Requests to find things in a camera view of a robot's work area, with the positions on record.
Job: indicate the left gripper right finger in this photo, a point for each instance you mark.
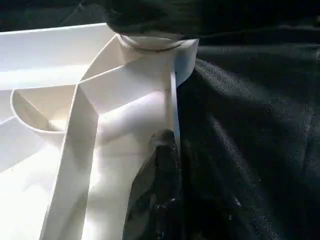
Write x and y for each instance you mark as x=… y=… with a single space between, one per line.
x=210 y=205

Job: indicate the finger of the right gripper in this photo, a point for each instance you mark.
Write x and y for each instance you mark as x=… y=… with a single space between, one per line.
x=150 y=17

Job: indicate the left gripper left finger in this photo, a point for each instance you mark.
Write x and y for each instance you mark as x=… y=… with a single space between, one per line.
x=155 y=200

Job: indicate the white plastic table leg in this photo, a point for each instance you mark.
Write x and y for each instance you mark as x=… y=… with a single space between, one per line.
x=150 y=44

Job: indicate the white plastic table top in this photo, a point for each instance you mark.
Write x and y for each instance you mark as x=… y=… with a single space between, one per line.
x=65 y=100

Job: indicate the black plastic mat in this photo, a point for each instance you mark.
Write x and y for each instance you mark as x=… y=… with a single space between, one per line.
x=260 y=130

